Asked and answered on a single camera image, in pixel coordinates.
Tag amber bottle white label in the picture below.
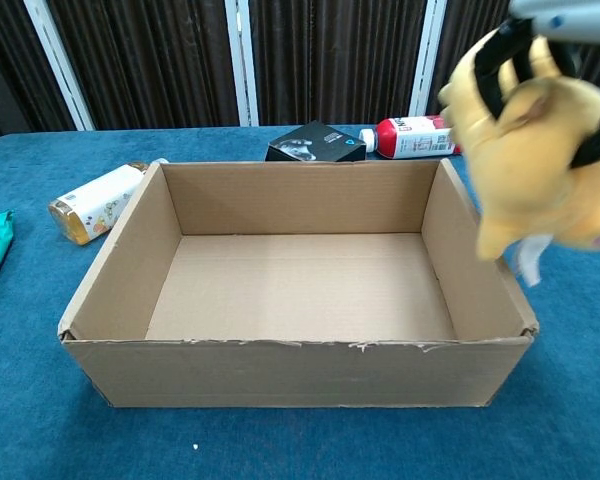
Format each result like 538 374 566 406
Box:
48 158 170 247

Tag small black carton box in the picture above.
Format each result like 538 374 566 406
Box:
264 120 369 163

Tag open brown cardboard box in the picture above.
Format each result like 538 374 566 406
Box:
57 157 541 409

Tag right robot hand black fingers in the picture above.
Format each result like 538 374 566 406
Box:
472 0 600 169

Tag red drink bottle white label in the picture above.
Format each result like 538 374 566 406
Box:
358 115 462 161

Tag yellow plush toy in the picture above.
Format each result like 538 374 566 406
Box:
438 27 600 288

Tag white screen frame post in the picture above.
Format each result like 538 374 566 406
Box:
22 0 97 132
223 0 260 128
408 0 449 119

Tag dark brown pleated screen panel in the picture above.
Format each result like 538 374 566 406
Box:
0 0 77 146
248 0 427 127
46 0 242 131
428 0 600 119

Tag blue velvet tablecloth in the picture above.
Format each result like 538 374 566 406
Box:
0 117 600 480

